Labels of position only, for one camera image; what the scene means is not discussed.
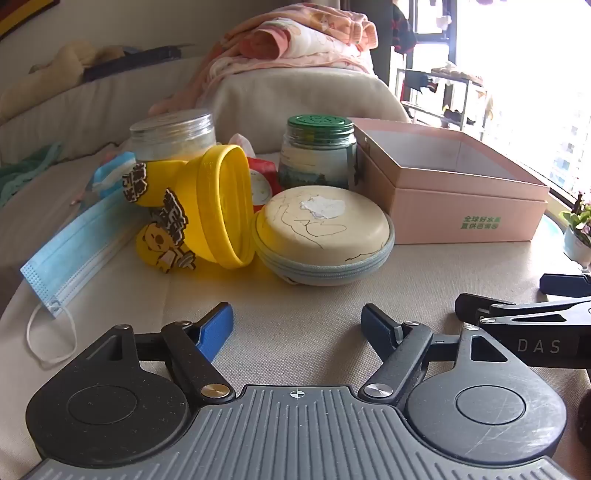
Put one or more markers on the glass jar green lid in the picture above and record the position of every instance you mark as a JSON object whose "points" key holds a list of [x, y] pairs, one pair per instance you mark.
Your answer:
{"points": [[314, 152]]}

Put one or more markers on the clear jar silver lid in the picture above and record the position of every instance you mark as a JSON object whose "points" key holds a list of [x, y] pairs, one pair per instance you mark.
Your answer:
{"points": [[171, 138]]}

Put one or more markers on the metal shoe rack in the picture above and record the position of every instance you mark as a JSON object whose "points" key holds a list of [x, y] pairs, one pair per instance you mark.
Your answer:
{"points": [[443, 92]]}

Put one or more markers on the beige covered sofa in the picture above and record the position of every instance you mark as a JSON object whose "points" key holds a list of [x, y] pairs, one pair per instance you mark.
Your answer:
{"points": [[92, 106]]}

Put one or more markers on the red snack packet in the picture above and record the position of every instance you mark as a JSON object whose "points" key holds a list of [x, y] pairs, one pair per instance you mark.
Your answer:
{"points": [[264, 184]]}

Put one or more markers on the round beige zip case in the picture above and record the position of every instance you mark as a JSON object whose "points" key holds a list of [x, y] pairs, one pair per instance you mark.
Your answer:
{"points": [[323, 230]]}

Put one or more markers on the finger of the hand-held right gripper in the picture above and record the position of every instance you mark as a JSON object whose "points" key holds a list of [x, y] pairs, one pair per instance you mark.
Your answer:
{"points": [[482, 308], [563, 282]]}

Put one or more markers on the beige plush toy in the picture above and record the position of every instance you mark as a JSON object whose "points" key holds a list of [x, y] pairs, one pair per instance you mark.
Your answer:
{"points": [[69, 60]]}

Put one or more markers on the dark framed wall picture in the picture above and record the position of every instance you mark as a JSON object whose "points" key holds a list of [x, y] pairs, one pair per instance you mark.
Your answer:
{"points": [[9, 14]]}

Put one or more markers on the yellow collapsible silicone cup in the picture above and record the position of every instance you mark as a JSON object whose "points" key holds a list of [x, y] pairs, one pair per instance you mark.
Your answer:
{"points": [[221, 207]]}

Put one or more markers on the blue face mask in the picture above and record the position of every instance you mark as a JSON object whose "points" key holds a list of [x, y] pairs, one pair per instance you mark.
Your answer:
{"points": [[69, 258]]}

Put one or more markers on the dark hanging garment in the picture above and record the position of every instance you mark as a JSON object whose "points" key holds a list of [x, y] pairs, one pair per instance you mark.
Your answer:
{"points": [[401, 32]]}

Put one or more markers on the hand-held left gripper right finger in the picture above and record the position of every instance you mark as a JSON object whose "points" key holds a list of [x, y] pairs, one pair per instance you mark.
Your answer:
{"points": [[376, 325]]}

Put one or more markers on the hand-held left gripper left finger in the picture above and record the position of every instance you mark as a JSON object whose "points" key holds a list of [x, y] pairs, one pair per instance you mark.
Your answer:
{"points": [[217, 328]]}

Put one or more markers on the blue white striped packet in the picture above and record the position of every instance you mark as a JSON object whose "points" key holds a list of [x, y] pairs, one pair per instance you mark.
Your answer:
{"points": [[113, 171]]}

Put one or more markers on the green towel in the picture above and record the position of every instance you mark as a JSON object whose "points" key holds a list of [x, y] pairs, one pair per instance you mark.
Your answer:
{"points": [[23, 170]]}

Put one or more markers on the pink printed blanket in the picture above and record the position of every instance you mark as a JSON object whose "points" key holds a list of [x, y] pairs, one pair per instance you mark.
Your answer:
{"points": [[300, 41]]}

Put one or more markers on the dark flat book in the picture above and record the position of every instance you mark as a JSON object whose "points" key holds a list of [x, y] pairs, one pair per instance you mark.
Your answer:
{"points": [[138, 60]]}

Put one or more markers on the pink cardboard box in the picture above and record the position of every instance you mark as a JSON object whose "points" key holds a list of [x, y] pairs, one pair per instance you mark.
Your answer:
{"points": [[461, 207]]}

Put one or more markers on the potted flowering plant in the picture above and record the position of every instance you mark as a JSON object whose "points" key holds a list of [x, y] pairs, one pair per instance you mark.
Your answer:
{"points": [[577, 244]]}

